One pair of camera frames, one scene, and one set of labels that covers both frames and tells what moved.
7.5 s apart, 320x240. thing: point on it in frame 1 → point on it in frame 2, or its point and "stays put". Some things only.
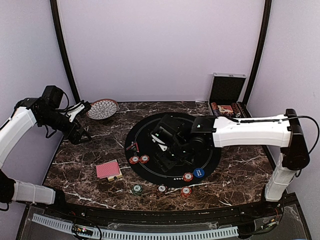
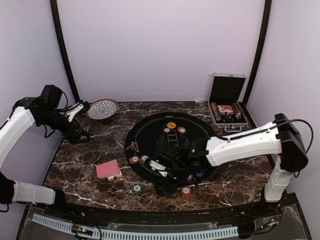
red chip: (134, 159) stays put
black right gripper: (167, 162) → (166, 186)
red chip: (144, 159) stays put
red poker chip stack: (186, 192) stays put
